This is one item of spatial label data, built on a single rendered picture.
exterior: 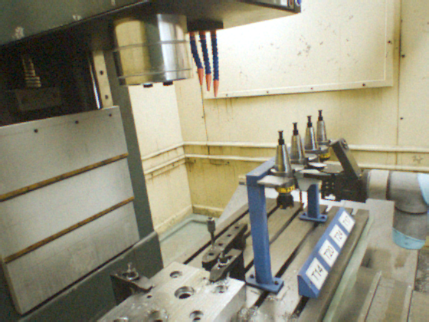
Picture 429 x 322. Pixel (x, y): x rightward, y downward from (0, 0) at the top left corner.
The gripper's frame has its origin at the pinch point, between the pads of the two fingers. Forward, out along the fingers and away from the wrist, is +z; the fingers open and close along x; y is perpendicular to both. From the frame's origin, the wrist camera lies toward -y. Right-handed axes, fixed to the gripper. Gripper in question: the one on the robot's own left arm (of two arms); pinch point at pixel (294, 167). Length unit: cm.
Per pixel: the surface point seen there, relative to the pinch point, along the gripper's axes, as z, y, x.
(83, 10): 21, -42, -47
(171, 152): 97, 18, 54
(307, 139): -0.7, -6.3, 9.3
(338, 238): -10.5, 25.6, 9.5
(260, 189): 2.5, 0.6, -17.8
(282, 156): -1.5, -7.0, -12.5
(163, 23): 10, -39, -38
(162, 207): 96, 48, 40
